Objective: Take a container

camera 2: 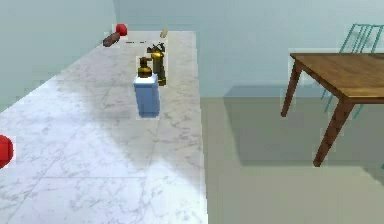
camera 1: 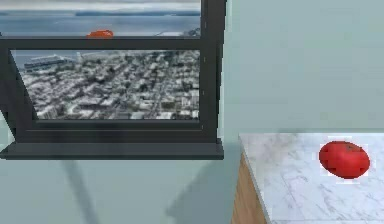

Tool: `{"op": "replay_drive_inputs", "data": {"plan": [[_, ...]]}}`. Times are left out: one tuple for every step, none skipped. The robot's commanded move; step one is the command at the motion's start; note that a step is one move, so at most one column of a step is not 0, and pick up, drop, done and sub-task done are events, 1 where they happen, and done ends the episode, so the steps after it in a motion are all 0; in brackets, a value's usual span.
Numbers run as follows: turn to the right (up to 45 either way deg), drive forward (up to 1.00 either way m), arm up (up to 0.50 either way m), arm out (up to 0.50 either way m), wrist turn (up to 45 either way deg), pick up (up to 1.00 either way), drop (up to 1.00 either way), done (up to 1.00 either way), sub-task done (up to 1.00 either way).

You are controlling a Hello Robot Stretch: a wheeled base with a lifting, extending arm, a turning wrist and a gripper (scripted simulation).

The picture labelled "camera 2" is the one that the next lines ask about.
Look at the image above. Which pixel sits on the blue soap dispenser bottle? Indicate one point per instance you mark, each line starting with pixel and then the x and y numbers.
pixel 147 98

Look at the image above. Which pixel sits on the small tan potato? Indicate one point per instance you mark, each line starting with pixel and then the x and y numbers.
pixel 163 33

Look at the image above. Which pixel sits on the thin dark knife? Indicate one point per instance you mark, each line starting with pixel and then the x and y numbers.
pixel 135 42

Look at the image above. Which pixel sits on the white marble counter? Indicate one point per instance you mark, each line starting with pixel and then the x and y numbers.
pixel 110 150

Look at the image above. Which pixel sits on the brown bread loaf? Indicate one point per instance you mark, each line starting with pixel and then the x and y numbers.
pixel 111 40

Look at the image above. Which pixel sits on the red apple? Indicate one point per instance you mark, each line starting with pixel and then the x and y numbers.
pixel 4 151
pixel 121 29

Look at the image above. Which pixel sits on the brown wooden table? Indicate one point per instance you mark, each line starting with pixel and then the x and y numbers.
pixel 343 80

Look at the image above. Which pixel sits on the teal metal chair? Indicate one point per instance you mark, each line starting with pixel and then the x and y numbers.
pixel 360 38

